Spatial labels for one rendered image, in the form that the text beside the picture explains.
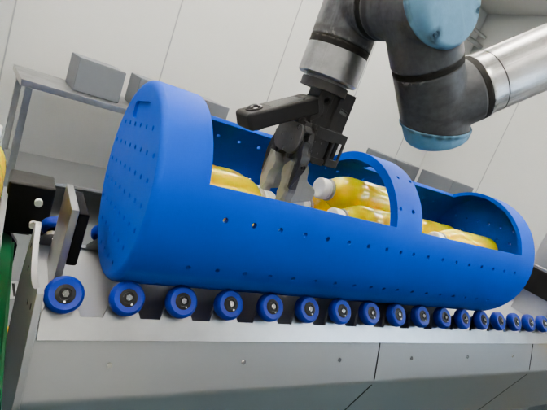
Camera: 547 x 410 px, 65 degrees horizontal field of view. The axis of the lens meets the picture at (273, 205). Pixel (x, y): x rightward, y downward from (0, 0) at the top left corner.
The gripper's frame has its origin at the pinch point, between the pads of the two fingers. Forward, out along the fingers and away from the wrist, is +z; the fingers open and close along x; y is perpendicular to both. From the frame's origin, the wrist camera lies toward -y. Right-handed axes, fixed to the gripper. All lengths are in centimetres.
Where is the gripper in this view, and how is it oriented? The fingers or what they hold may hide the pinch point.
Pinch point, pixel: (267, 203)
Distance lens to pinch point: 66.4
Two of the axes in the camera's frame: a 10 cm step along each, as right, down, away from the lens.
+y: 8.2, 1.8, 5.4
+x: -4.5, -3.7, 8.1
